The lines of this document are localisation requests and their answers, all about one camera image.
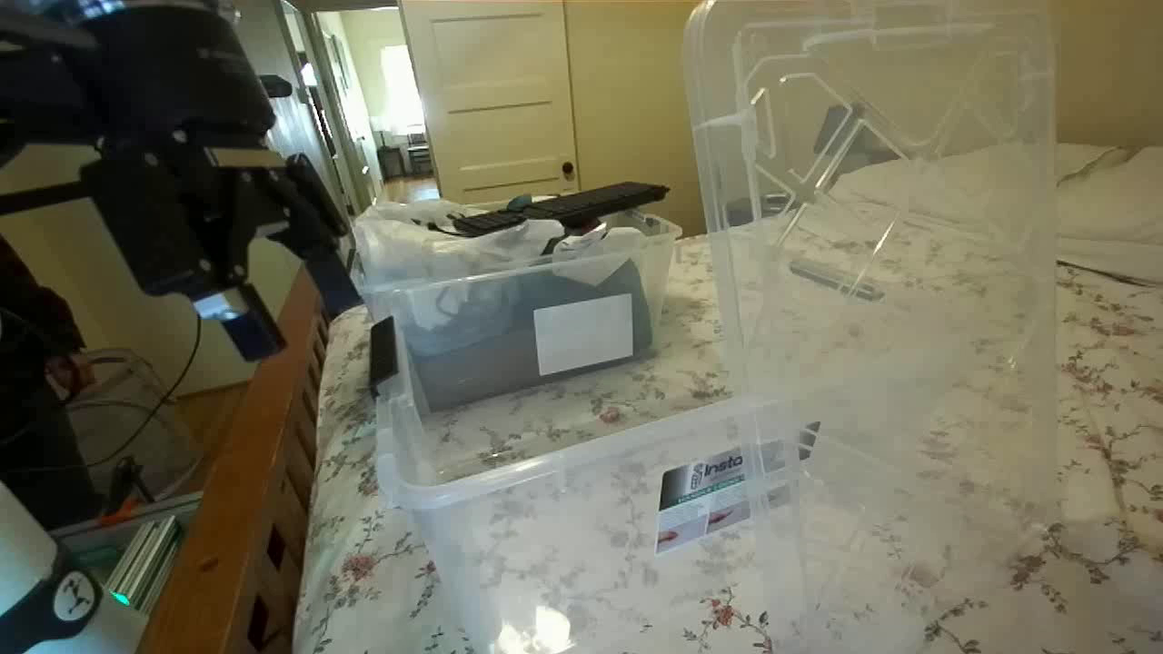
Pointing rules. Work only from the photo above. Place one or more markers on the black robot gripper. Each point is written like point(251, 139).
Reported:
point(186, 211)

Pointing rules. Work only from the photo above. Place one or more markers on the black computer keyboard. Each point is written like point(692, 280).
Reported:
point(572, 211)

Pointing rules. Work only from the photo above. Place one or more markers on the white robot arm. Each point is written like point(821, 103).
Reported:
point(76, 72)

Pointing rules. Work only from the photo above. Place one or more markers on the clear container with bags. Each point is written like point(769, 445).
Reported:
point(390, 303)

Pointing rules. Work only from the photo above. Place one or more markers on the clear container lid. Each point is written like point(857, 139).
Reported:
point(877, 200)

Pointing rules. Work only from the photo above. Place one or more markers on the empty clear plastic container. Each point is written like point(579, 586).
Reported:
point(842, 518)

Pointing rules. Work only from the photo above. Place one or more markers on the clear plastic bag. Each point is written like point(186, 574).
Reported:
point(424, 242)

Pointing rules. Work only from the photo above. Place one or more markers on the white panel door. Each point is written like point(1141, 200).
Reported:
point(496, 91)

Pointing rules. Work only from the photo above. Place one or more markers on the wooden bed footboard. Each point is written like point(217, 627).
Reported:
point(235, 583)

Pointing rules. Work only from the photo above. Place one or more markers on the floral bed sheet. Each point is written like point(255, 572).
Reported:
point(1086, 586)

